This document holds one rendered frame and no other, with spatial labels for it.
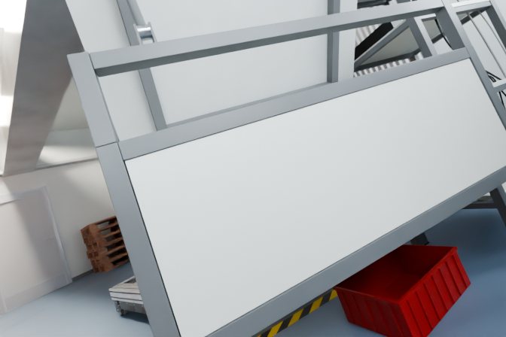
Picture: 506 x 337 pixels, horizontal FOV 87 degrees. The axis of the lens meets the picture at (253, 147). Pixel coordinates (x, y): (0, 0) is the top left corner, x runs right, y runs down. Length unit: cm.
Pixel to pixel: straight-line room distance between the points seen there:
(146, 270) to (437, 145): 81
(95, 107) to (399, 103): 76
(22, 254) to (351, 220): 699
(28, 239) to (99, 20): 655
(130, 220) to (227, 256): 20
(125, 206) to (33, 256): 680
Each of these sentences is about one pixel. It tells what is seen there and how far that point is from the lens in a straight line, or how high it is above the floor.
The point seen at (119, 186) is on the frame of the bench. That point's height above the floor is 72.
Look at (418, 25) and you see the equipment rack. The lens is 139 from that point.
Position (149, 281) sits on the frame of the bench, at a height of 53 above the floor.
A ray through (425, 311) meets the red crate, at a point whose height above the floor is 6.
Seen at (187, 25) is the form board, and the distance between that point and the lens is 111.
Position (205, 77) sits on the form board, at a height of 109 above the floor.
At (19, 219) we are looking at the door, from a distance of 740.
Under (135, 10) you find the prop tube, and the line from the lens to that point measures 75.
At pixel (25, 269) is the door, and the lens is 733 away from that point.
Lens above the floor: 64
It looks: 7 degrees up
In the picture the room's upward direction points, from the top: 21 degrees counter-clockwise
